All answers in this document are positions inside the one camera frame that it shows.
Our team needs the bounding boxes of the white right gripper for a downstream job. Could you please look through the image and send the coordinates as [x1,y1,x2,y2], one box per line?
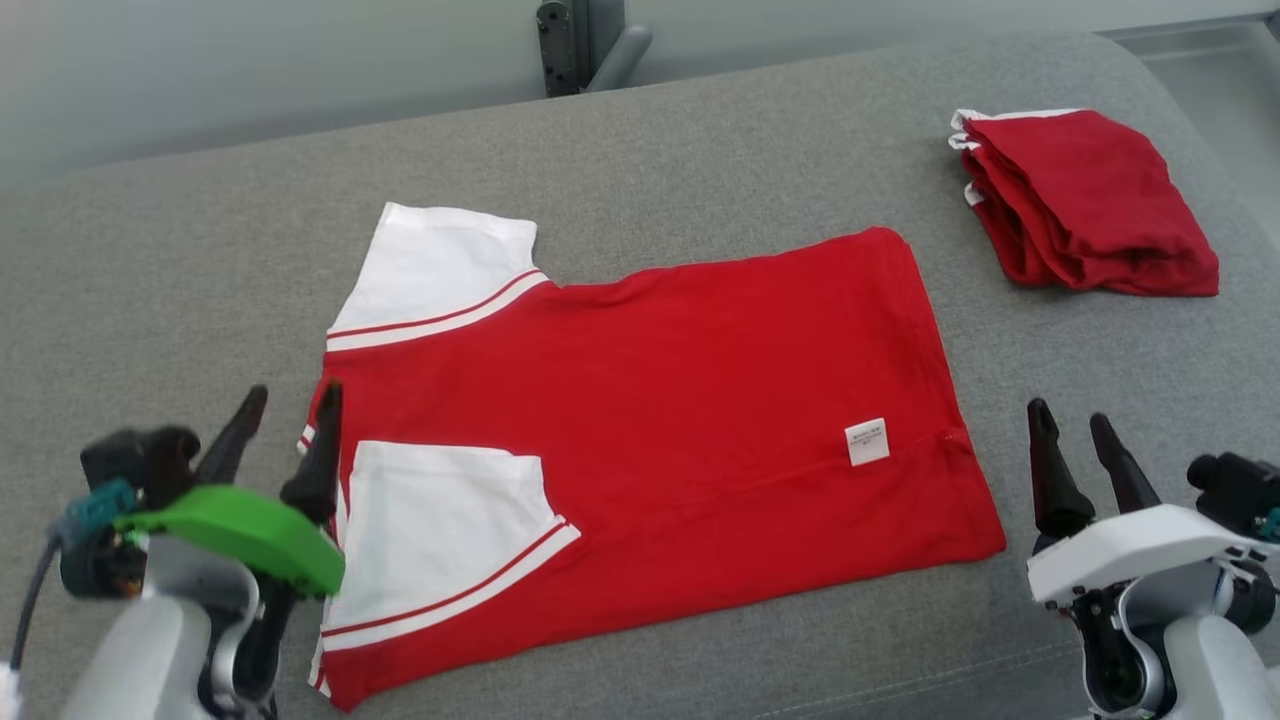
[1027,398,1280,606]

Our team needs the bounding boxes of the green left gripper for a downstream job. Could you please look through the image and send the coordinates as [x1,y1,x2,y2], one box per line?
[115,380,346,599]

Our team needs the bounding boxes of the red shorts with white stripes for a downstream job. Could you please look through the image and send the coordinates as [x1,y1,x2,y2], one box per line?
[948,107,1221,298]

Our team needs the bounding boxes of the red shirt with white sleeves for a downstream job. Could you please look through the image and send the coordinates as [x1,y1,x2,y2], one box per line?
[297,203,1008,713]

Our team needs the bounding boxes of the grey fabric sofa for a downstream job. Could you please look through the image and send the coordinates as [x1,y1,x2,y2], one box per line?
[0,30,1280,720]

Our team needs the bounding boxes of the left camera cable teal plug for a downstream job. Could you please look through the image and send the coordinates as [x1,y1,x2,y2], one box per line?
[10,478,138,673]

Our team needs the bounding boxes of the grey metal partition post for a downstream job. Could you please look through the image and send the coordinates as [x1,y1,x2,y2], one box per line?
[535,0,653,99]

